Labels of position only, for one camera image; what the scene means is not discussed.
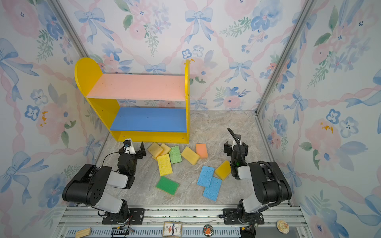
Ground round beige disc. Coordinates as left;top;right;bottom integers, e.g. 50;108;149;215
276;220;290;235

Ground wooden block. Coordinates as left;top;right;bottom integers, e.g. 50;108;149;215
75;228;91;238

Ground dark green sponge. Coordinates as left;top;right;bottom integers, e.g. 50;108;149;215
156;177;180;196

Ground black corrugated cable right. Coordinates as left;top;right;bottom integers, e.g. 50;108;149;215
227;127;283;209

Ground blue sponge upper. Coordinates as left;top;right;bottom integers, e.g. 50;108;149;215
197;166;215;187

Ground yellow shelf pink blue boards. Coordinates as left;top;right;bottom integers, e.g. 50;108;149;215
74;58;191;144

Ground blue sponge lower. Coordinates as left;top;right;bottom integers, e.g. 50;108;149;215
203;177;222;202

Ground aluminium rail base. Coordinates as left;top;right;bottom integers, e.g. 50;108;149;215
53;202;312;238

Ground round dark badge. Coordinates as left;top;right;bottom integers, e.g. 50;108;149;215
202;224;214;237

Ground bright yellow sponge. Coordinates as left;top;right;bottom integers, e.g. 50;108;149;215
157;154;173;176

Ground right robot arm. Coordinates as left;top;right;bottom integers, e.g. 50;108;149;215
223;142;292;223

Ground yellow sponge right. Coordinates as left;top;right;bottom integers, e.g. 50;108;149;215
215;160;231;180

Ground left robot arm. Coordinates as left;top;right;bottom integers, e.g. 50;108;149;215
63;139;146;217

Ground square printed card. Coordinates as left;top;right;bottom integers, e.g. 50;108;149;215
162;221;183;238

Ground blue sponge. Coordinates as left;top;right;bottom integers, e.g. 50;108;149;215
203;177;222;202
197;166;215;187

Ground pale yellow sponge orange back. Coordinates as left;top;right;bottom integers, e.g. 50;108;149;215
159;143;171;156

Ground light green sponge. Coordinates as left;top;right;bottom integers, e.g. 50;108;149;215
169;146;182;164

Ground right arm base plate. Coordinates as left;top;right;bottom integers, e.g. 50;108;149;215
219;208;265;226

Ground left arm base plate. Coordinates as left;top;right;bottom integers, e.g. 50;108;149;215
102;208;145;225

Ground orange pink sponge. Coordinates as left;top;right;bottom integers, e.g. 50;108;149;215
195;143;208;159

